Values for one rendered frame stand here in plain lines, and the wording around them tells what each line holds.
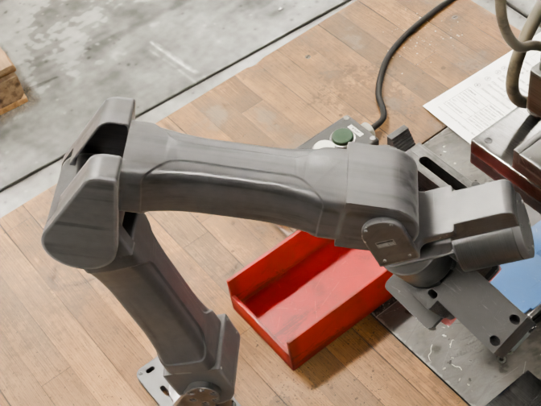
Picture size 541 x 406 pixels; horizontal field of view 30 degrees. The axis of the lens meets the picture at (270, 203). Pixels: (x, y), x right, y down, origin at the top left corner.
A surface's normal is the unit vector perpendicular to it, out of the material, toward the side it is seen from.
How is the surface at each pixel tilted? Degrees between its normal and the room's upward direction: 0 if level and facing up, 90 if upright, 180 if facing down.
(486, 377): 0
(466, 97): 1
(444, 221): 20
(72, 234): 90
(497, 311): 29
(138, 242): 77
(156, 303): 89
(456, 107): 1
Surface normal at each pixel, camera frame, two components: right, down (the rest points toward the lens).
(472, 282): -0.44, -0.27
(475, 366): -0.11, -0.65
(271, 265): 0.61, 0.55
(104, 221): -0.07, 0.77
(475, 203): -0.44, -0.60
